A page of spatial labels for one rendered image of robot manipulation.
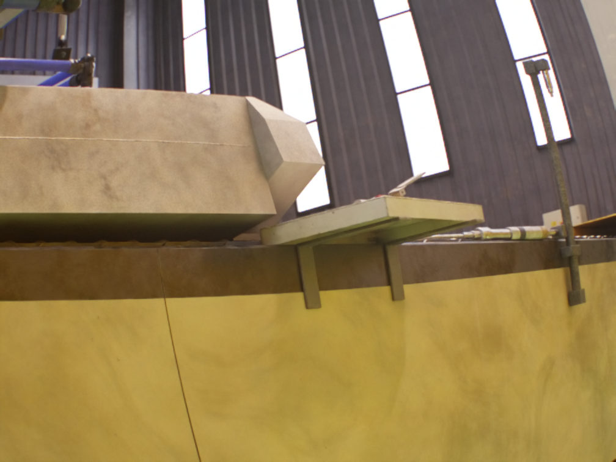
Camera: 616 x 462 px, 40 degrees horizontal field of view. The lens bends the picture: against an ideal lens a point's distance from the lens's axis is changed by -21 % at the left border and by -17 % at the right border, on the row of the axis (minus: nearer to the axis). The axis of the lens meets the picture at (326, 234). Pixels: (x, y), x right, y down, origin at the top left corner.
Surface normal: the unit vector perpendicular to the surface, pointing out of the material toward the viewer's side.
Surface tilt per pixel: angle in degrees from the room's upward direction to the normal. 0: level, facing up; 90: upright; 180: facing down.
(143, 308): 90
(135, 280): 90
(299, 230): 90
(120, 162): 80
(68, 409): 90
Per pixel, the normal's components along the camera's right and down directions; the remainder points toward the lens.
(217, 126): 0.71, -0.36
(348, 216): -0.58, -0.01
